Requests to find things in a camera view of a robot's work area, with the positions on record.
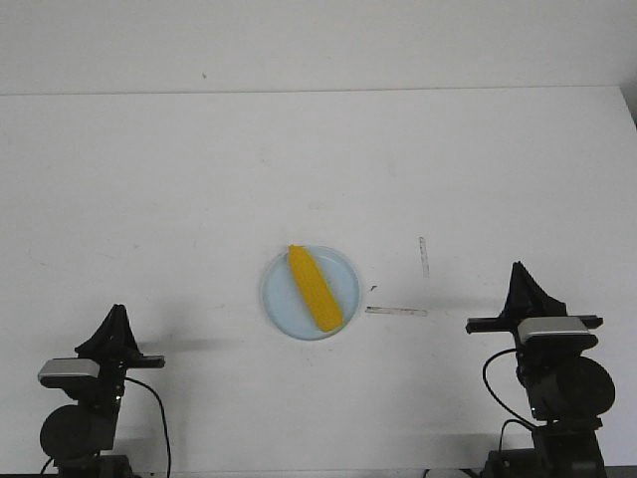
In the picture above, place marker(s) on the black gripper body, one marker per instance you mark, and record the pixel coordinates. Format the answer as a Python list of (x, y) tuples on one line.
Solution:
[(540, 363), (99, 386)]

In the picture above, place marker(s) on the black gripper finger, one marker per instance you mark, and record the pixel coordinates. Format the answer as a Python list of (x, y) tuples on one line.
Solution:
[(105, 340), (516, 301), (537, 302), (128, 342)]

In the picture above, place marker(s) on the light blue plate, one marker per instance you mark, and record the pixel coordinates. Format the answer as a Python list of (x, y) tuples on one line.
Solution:
[(284, 305)]

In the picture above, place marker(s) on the yellow corn cob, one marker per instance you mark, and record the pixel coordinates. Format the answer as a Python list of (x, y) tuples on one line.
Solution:
[(314, 290)]

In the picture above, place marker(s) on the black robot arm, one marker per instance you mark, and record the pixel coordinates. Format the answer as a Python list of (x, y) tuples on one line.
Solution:
[(567, 391), (78, 438)]

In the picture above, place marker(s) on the vertical tape strip on table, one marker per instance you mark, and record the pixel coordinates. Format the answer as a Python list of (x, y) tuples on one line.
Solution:
[(424, 257)]

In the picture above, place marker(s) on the horizontal tape strip on table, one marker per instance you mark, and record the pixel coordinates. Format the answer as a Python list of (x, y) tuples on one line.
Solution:
[(408, 312)]

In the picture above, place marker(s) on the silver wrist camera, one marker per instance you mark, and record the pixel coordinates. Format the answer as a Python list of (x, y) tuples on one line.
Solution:
[(66, 372), (556, 332)]

